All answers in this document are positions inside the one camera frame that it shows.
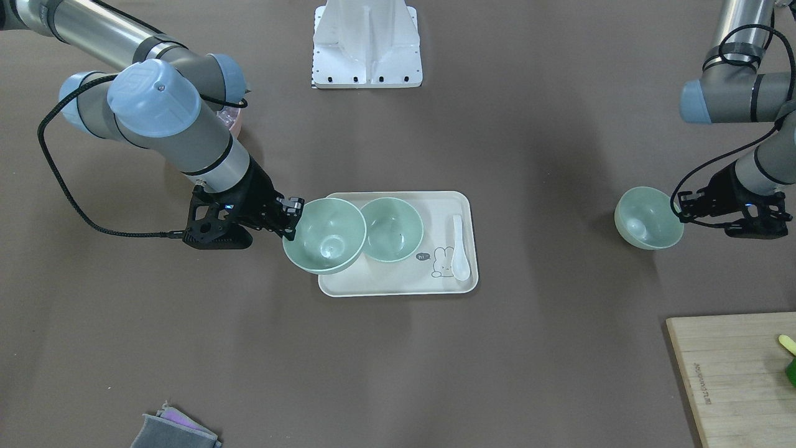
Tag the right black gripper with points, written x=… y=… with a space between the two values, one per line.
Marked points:
x=255 y=192

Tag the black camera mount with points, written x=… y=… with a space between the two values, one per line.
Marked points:
x=763 y=217
x=210 y=225

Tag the green bowl on tray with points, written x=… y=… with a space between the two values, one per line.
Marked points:
x=395 y=229

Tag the white ceramic spoon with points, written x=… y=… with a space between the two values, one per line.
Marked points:
x=460 y=266

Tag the pink bowl with ice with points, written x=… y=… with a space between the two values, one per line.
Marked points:
x=231 y=117

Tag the yellow plastic knife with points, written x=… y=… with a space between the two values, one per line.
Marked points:
x=787 y=343

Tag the grey folded cloth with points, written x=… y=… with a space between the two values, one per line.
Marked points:
x=171 y=427

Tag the cream serving tray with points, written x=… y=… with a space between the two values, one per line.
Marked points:
x=428 y=269

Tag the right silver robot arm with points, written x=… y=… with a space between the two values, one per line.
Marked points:
x=165 y=98

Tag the bamboo cutting board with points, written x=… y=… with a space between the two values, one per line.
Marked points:
x=734 y=372

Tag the green bowl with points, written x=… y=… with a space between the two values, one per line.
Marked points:
x=395 y=229
x=329 y=237
x=643 y=217

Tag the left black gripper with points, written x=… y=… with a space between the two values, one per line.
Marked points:
x=725 y=190

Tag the white camera pole base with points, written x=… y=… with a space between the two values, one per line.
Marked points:
x=366 y=44

